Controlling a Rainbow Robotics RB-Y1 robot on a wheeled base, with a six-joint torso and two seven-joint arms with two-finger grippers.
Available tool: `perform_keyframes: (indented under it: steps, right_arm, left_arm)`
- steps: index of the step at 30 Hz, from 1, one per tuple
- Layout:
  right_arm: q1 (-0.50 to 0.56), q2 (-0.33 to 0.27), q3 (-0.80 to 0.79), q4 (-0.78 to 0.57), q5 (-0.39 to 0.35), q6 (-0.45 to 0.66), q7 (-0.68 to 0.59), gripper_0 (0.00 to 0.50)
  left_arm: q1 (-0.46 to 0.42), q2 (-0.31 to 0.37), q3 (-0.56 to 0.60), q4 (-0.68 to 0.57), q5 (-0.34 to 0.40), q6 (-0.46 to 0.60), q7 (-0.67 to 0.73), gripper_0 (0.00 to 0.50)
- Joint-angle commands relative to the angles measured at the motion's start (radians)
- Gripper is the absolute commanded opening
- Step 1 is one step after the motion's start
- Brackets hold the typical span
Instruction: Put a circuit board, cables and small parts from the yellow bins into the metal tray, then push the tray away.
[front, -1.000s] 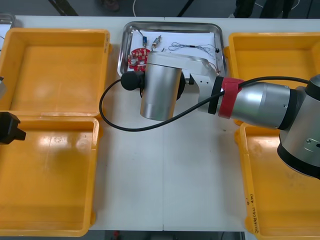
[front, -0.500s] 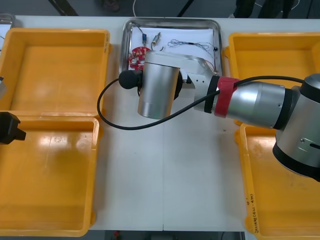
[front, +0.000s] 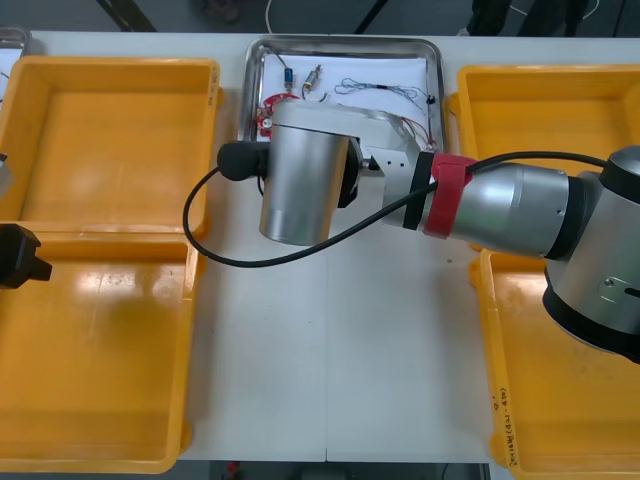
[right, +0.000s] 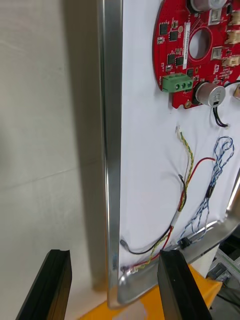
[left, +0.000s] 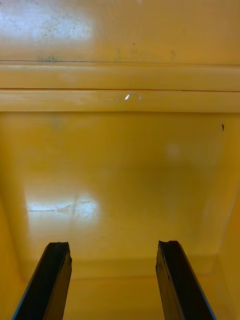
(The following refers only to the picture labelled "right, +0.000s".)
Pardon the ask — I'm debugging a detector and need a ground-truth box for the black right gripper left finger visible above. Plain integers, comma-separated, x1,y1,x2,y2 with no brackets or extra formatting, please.
15,248,74,320

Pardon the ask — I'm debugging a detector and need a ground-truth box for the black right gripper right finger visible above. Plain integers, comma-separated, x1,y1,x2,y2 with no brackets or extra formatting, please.
157,249,214,320

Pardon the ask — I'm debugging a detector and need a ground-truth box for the blue-white twisted wire harness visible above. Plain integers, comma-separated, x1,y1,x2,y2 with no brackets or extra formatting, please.
175,135,236,251

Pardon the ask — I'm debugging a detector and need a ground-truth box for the small metal solenoid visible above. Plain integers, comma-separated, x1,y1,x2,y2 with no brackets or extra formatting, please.
211,80,240,131

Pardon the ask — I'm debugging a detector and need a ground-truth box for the yellow-orange plastic bin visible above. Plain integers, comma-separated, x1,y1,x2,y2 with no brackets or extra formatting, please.
79,263,224,320

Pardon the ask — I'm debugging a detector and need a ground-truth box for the grey floor equipment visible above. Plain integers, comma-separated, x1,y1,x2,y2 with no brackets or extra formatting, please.
206,234,240,320

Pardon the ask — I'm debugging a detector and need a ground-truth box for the white sheet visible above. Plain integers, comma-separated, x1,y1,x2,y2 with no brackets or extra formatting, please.
119,0,240,254

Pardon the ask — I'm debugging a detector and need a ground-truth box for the steel tray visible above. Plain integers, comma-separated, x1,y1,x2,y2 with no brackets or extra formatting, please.
95,0,240,311

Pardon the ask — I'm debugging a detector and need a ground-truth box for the round red circuit board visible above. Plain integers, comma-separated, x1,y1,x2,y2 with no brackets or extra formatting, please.
152,0,240,111

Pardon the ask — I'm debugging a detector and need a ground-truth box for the red black green-yellow wire harness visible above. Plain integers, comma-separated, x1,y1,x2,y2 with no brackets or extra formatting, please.
119,125,219,275

